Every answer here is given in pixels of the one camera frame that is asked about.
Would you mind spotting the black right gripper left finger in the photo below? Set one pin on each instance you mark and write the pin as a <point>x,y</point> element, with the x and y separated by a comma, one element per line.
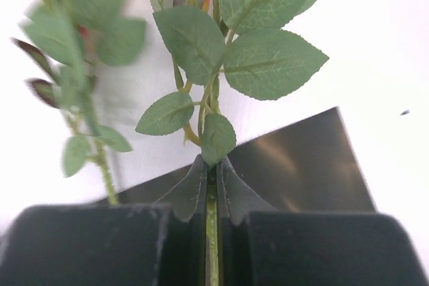
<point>184,255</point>

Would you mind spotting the black wrapping paper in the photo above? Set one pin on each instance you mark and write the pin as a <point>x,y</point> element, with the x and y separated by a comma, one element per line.
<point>308,166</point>

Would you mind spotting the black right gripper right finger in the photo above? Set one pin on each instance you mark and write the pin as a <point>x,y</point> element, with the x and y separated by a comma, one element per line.
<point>235,200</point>

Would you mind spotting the pink rose bouquet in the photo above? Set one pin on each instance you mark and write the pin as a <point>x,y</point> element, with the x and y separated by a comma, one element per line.
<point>68,39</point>

